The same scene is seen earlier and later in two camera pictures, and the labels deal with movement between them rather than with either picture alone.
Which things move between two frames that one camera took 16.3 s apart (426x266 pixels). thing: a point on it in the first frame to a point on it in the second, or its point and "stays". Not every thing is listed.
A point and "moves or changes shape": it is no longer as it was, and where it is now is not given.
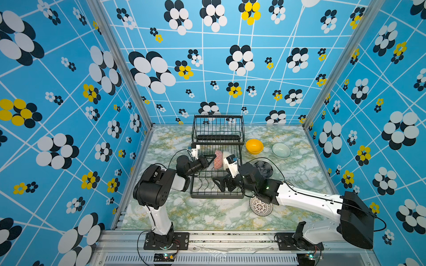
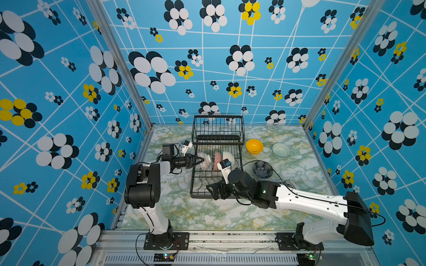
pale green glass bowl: (281, 149) stays
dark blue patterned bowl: (264, 168) stays
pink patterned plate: (259, 208) moves or changes shape
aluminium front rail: (127, 248) stays
